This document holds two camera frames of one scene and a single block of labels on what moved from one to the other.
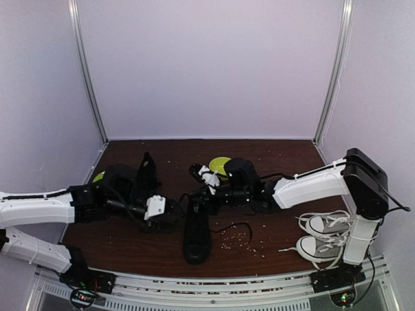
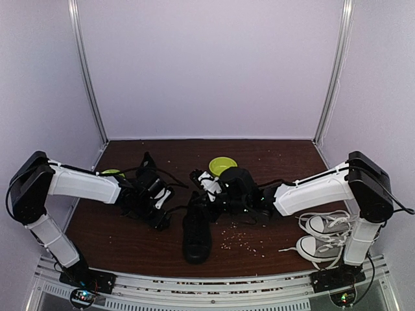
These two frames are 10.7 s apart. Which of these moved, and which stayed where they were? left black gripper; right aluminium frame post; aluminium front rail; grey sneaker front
Moved: left black gripper
Stayed: aluminium front rail; right aluminium frame post; grey sneaker front
